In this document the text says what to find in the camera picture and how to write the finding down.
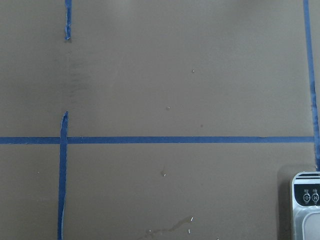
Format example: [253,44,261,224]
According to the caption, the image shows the digital kitchen scale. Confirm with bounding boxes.
[290,171,320,240]

